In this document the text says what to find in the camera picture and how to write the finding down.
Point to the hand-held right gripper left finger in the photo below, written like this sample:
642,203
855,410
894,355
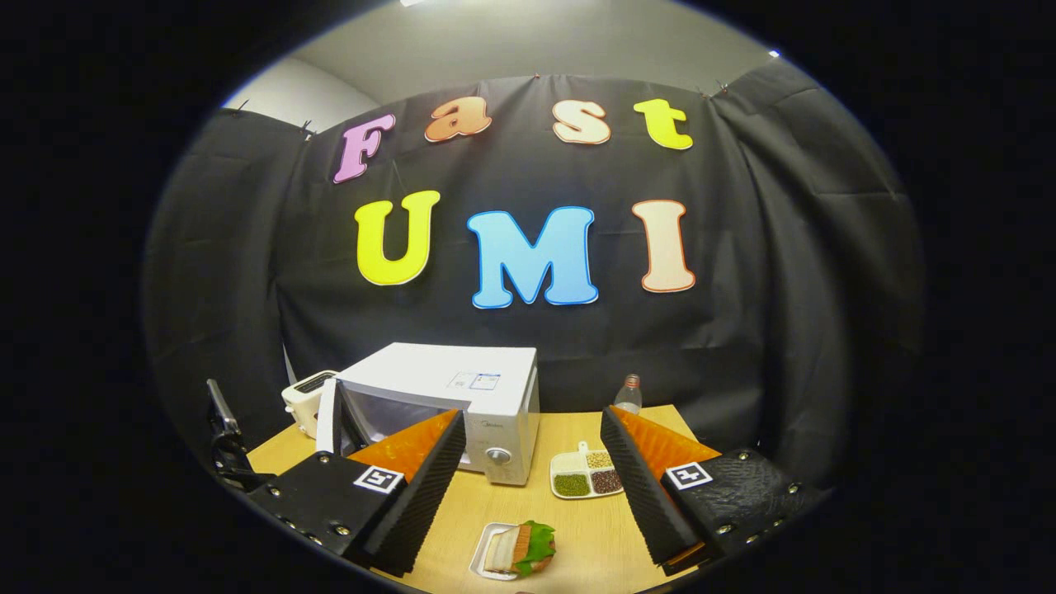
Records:
429,487

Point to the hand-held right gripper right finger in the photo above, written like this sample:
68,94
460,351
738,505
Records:
648,495

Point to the white microwave oven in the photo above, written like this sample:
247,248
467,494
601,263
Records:
437,371

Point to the lettuce sandwich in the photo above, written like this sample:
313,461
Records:
532,549

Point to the white divided dish of beans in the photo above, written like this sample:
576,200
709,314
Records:
586,474

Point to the white plastic tray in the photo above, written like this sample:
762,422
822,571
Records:
480,557

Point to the clear plastic bottle red label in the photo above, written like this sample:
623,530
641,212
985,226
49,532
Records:
628,398

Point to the white toaster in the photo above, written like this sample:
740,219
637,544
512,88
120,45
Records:
301,400

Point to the black phone stand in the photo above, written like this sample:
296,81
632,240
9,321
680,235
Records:
224,412

